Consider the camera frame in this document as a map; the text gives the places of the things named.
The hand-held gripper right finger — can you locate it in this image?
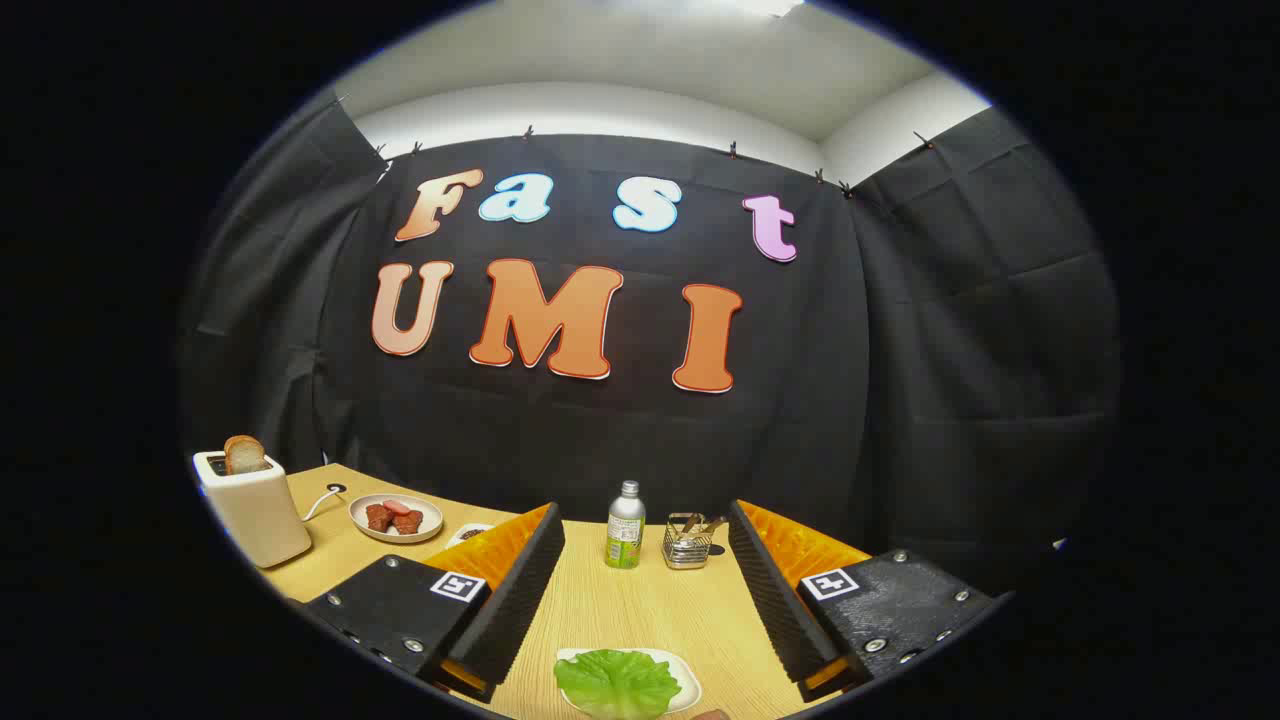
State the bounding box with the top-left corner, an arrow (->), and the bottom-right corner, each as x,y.
727,499 -> 999,704

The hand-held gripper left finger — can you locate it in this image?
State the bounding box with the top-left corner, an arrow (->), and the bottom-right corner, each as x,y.
298,502 -> 567,704

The green lettuce leaf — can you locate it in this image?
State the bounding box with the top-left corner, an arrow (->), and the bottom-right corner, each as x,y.
553,648 -> 683,720

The toasted bread slice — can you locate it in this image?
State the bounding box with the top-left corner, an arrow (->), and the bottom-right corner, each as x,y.
223,435 -> 271,476

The round white plate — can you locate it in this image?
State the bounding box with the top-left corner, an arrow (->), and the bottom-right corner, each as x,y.
348,493 -> 444,544

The silver bottle with green label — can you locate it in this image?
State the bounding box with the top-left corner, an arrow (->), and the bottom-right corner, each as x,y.
604,480 -> 647,571

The white rectangular plate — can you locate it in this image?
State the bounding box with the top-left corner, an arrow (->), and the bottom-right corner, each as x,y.
556,647 -> 702,716

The white toaster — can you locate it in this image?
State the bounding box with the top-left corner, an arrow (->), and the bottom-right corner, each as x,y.
193,450 -> 313,570

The metal wire basket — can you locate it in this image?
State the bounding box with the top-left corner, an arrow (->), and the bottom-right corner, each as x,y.
662,513 -> 715,571

